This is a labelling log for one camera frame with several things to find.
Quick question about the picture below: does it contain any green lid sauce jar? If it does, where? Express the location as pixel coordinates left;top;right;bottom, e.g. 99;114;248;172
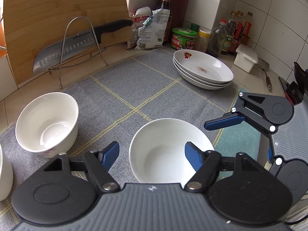
171;28;198;50

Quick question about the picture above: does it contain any metal wire rack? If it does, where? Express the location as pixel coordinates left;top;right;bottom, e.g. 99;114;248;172
47;16;110;90

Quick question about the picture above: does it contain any dark soy sauce bottle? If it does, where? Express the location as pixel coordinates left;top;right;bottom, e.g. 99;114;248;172
158;0;172;43

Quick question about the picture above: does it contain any white floral plate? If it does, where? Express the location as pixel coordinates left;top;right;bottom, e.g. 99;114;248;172
173;59;232;87
173;49;234;84
175;65;231;90

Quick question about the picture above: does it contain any white plastic container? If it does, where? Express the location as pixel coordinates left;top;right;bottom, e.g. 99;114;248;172
234;44;258;73

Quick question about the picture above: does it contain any yellow lid spice jar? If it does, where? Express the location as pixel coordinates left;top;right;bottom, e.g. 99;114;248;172
194;29;211;53

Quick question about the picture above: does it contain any white bowl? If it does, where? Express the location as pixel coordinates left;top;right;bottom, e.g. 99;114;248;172
15;92;79;158
0;147;14;201
129;118;213;186

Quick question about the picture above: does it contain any kitchen knife black handle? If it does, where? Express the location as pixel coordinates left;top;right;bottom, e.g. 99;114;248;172
33;19;133;75

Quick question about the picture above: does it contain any orange cooking wine jug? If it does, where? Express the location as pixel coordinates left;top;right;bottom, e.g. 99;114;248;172
0;8;7;58

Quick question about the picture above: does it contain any dark knife block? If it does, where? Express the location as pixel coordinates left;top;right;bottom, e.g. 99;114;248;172
168;0;208;33

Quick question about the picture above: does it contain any red white snack bag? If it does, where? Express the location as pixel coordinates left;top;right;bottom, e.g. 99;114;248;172
127;7;152;49

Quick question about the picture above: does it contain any grey blue kitchen towel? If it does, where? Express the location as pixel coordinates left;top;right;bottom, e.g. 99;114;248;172
1;47;260;189

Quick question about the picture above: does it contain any metal spatula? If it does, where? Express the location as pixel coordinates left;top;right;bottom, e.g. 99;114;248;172
258;58;273;93

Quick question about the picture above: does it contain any white seasoning bag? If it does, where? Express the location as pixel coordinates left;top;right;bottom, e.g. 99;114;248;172
135;9;166;50

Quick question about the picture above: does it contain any bamboo cutting board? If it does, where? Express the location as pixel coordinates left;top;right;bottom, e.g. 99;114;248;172
3;0;129;85

